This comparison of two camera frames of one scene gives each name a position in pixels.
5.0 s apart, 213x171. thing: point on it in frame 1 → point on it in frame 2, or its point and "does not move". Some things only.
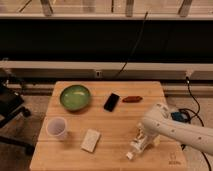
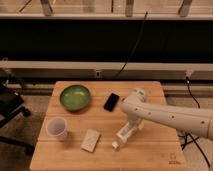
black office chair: [11, 101] does not move
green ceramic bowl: [75, 97] does not move
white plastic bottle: [137, 145] → [123, 135]
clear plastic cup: [56, 127] does not move
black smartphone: [111, 102] does not move
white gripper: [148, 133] → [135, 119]
